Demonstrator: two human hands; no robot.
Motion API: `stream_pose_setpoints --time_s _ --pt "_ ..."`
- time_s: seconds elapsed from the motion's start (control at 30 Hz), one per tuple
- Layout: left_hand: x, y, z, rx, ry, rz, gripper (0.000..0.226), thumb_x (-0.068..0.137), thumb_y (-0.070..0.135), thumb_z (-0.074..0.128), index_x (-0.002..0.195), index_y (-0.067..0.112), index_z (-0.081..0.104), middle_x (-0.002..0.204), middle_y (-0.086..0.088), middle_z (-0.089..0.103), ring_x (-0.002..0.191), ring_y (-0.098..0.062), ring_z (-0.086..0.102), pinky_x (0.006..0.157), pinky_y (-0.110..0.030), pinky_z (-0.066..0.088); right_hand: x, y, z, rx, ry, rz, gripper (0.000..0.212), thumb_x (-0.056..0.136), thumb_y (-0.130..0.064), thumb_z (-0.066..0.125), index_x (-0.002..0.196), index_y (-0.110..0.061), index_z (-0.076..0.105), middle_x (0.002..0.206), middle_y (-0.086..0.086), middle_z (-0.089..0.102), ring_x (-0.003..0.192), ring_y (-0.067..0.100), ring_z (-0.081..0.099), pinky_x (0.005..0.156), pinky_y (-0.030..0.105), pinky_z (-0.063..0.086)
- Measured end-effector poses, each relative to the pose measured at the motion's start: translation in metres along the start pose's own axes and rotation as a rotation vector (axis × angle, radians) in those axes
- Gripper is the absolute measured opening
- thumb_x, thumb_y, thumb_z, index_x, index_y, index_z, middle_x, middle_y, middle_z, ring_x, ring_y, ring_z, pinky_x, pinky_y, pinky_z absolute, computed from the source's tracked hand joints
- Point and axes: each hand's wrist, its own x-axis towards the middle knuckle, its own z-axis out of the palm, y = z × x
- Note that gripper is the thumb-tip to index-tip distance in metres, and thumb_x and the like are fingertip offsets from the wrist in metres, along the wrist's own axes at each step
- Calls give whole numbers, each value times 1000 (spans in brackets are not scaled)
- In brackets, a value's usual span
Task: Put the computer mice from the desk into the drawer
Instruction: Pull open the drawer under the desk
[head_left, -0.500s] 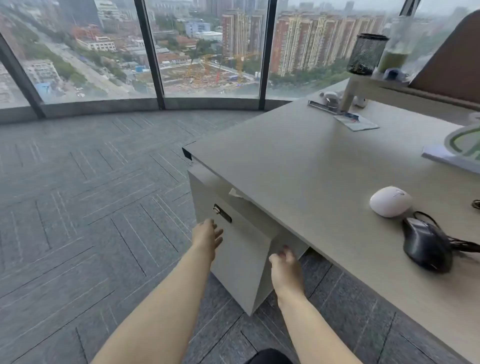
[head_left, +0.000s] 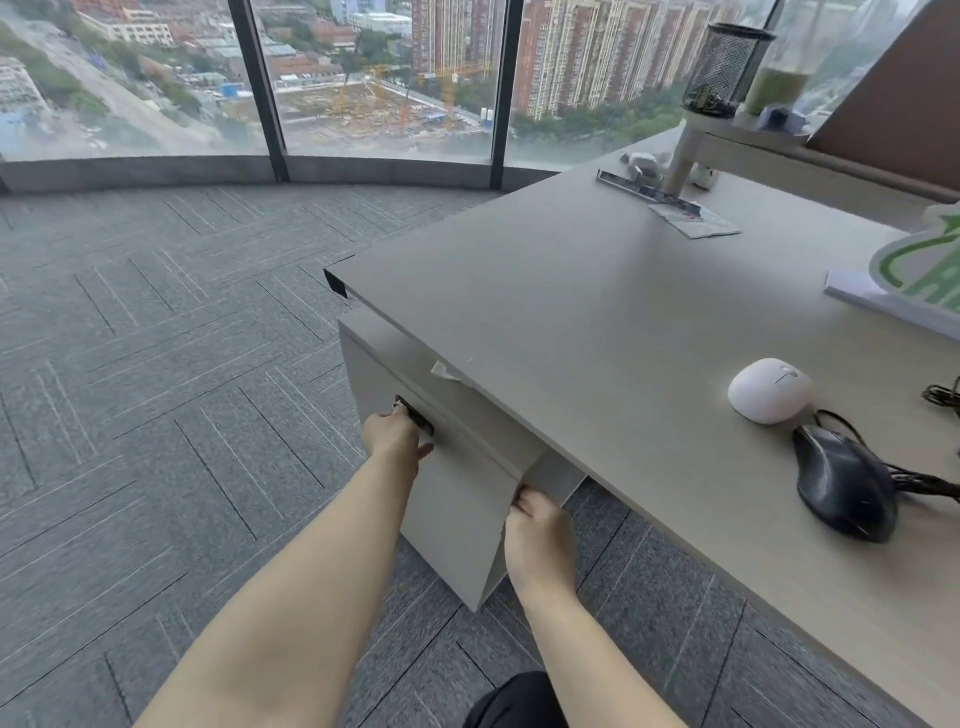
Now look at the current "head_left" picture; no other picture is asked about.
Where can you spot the person's left hand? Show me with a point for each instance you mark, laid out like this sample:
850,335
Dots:
391,442

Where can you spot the person's right hand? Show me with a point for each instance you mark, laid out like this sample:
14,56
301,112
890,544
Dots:
541,541

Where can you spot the person's left thumb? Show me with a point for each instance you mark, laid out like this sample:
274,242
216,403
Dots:
426,451

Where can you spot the person's right fingers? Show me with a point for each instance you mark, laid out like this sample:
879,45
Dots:
529,501

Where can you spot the white cabinet drawer front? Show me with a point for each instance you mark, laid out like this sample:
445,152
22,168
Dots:
457,517

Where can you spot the person's left forearm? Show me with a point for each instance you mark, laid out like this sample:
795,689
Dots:
300,592

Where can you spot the person's right forearm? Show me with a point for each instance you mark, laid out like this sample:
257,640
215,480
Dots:
592,660

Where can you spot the white cabinet body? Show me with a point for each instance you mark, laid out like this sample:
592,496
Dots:
551,469

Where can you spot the white paper scrap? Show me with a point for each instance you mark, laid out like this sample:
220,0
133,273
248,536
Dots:
448,371

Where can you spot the person's black trousers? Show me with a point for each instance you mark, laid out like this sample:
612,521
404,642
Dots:
517,703

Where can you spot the white computer mouse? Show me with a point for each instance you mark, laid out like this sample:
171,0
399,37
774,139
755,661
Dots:
771,390

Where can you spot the black computer mouse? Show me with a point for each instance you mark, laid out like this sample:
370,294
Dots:
844,484

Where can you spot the printed paper leaflet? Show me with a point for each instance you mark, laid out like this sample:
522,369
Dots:
696,220

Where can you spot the printed flat ruler strip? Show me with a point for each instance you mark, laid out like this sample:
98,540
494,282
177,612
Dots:
637,187

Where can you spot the small white gadget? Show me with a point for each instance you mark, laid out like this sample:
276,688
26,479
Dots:
705,177

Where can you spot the dark window mullion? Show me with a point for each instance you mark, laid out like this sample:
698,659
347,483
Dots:
259,90
507,90

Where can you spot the white desk riser shelf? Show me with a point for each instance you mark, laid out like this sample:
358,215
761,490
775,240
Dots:
757,141

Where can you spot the small blue item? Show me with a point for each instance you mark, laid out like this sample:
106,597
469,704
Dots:
781,118

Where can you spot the green and white sign board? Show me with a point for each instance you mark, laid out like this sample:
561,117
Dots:
921,262

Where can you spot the black mesh pen holder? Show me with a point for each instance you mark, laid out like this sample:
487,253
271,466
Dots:
724,69

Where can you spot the clear cup with green drink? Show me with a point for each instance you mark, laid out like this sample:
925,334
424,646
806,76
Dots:
784,79

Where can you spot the brown partition panel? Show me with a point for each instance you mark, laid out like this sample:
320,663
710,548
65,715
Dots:
892,97

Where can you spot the black desk frame corner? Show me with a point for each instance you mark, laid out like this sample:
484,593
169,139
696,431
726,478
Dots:
336,282

